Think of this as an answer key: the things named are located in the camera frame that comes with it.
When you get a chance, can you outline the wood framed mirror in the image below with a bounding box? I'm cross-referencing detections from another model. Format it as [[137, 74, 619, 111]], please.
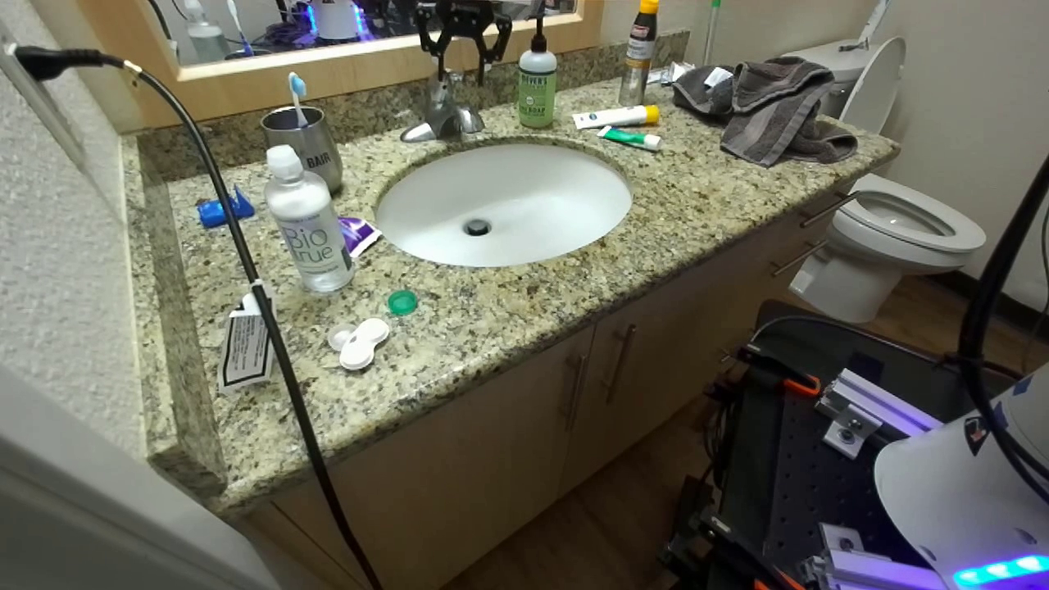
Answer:
[[74, 0, 602, 117]]

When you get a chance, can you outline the wooden vanity cabinet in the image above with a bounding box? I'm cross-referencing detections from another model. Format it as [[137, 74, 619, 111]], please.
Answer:
[[222, 184, 843, 590]]

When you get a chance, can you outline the black power cable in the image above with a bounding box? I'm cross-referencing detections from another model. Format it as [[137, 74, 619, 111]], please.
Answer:
[[11, 43, 386, 590]]

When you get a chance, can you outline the blue plastic item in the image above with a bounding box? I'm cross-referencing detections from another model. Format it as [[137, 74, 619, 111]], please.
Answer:
[[198, 189, 256, 229]]

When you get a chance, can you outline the clear contact solution bottle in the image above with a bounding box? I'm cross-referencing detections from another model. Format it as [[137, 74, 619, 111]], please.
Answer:
[[267, 144, 351, 295]]

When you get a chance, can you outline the green lens case cap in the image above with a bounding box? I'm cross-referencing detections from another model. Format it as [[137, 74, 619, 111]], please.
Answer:
[[386, 289, 419, 316]]

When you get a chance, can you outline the white yellow toothpaste tube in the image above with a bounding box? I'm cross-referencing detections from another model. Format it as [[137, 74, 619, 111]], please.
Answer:
[[571, 105, 662, 131]]

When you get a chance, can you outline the green white small tube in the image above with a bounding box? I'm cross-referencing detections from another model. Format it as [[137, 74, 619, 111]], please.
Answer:
[[601, 127, 662, 150]]

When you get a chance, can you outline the purple white packet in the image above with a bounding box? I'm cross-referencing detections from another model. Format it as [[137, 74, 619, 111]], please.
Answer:
[[342, 216, 382, 262]]

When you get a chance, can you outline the chrome sink faucet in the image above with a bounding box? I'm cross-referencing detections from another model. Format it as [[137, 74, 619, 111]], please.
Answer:
[[400, 71, 484, 144]]

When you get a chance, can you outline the green soap pump bottle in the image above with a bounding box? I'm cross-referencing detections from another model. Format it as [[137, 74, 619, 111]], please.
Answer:
[[516, 0, 556, 131]]

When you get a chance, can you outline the white oval sink basin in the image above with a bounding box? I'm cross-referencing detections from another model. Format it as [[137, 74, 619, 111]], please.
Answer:
[[374, 141, 632, 267]]

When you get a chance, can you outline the white toilet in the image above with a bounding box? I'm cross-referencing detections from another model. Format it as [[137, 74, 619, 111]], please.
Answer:
[[791, 0, 986, 325]]

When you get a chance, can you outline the white cable warning tag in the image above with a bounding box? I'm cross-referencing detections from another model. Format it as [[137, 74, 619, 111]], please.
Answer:
[[221, 290, 271, 393]]

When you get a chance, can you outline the white contact lens case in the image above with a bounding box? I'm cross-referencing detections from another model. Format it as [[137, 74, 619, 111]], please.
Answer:
[[328, 316, 391, 370]]

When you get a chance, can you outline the grey metal cup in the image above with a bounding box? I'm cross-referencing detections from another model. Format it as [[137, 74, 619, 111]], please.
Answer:
[[262, 105, 343, 194]]

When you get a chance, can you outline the white blue toothbrush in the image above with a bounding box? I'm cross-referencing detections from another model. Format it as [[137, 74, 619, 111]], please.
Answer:
[[284, 71, 309, 127]]

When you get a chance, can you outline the grey towel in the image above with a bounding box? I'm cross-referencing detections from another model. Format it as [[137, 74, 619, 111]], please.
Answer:
[[671, 56, 859, 168]]

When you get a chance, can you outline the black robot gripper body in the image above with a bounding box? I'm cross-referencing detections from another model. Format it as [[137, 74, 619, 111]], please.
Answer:
[[413, 0, 512, 51]]

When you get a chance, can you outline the grey spray can yellow cap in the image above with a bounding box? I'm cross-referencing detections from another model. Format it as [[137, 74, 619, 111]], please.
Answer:
[[619, 0, 658, 105]]

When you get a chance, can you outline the black robot cart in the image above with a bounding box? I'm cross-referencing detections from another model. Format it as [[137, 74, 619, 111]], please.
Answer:
[[656, 298, 1028, 590]]

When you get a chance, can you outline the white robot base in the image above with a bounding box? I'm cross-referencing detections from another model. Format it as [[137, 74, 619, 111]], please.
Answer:
[[874, 409, 1049, 590]]

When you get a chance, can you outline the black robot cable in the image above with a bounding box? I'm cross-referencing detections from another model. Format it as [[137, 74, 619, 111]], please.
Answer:
[[958, 156, 1049, 503]]

